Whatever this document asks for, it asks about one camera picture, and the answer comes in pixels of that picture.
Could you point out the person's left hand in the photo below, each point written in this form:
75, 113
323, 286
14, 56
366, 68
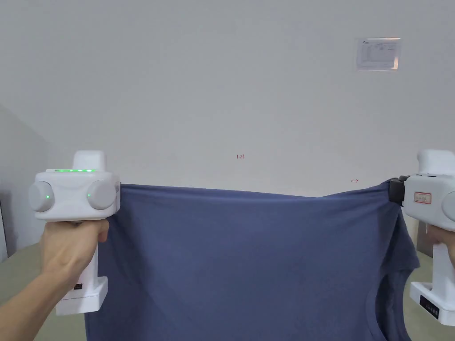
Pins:
67, 245

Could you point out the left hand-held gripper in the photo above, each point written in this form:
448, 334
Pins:
73, 199

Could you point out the person's right hand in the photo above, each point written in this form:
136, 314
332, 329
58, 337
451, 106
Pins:
442, 241

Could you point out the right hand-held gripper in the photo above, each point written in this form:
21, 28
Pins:
432, 209

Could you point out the white paper notice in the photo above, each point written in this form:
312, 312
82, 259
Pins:
378, 53

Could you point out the dark blue shirt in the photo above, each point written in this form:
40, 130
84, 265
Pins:
241, 263

